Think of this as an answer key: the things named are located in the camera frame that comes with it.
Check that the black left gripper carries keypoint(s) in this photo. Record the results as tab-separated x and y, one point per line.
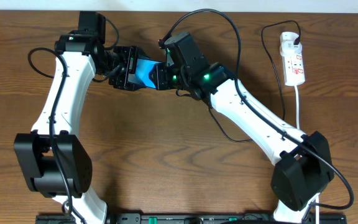
131	53

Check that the white USB charger plug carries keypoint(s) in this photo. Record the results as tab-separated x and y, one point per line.
290	47

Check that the white power strip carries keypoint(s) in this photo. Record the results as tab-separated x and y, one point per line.
293	66

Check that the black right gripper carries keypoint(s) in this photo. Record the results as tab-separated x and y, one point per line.
160	82

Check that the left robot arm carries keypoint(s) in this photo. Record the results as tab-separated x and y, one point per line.
51	157

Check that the blue Samsung Galaxy smartphone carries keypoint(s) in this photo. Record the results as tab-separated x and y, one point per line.
143	69

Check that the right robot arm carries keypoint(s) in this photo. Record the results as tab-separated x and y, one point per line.
302	163

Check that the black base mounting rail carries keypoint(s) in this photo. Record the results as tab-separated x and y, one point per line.
135	218

